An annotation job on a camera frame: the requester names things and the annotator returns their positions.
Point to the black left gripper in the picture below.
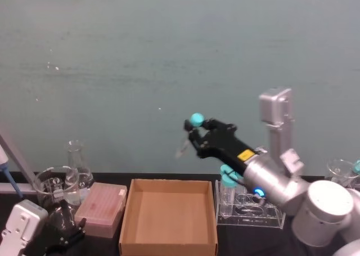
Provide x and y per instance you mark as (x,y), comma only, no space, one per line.
(53,239)

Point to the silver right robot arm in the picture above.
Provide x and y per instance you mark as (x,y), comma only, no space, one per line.
(284,180)

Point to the clear plastic tube rack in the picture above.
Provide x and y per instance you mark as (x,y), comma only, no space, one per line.
(250,215)

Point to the clear glass funnel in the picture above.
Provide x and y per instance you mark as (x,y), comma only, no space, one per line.
(341,170)

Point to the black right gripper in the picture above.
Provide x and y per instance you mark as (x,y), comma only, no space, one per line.
(225,142)

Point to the clear glass beaker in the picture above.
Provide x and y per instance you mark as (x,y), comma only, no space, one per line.
(53,190)

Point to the clear glass conical flask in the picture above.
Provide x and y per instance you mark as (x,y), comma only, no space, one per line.
(81,180)

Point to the black table cloth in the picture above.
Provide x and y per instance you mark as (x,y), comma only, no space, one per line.
(253,242)

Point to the blue and white pipette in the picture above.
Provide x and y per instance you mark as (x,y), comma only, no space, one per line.
(7,166)

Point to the pink pipette tip box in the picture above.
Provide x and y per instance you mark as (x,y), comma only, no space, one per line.
(102,208)

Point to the brown cardboard tray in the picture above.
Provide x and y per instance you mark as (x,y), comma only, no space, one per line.
(168,213)

